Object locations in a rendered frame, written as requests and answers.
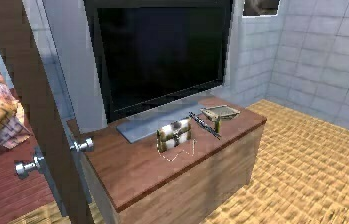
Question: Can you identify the dark framed wall picture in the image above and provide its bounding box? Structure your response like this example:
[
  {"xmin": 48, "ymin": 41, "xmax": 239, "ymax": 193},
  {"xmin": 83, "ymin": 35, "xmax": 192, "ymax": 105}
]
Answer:
[{"xmin": 242, "ymin": 0, "xmax": 281, "ymax": 18}]

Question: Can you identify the pink checked bed blanket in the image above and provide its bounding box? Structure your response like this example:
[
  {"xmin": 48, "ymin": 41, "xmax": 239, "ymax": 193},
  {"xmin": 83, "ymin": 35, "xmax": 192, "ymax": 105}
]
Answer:
[{"xmin": 0, "ymin": 64, "xmax": 33, "ymax": 150}]

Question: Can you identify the white purse with chain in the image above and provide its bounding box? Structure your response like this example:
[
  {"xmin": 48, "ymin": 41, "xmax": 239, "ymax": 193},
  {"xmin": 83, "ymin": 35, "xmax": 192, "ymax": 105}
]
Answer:
[{"xmin": 155, "ymin": 118, "xmax": 197, "ymax": 163}]

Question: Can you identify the brown wooden room door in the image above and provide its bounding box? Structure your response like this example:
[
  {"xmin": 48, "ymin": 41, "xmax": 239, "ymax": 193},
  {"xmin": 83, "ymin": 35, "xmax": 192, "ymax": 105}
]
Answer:
[{"xmin": 0, "ymin": 0, "xmax": 96, "ymax": 224}]

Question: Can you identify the black flat television set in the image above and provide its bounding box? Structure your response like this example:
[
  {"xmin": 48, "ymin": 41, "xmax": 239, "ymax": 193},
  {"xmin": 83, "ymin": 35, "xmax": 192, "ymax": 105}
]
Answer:
[{"xmin": 82, "ymin": 0, "xmax": 235, "ymax": 145}]

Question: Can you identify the black pen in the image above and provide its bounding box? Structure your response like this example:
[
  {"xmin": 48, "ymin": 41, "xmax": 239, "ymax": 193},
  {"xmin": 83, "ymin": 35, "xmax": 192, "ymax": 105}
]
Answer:
[{"xmin": 188, "ymin": 111, "xmax": 222, "ymax": 141}]

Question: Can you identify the brown wooden television cabinet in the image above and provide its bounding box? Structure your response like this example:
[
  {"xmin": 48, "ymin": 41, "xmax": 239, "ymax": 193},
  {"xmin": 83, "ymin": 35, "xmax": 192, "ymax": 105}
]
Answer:
[{"xmin": 66, "ymin": 96, "xmax": 268, "ymax": 224}]

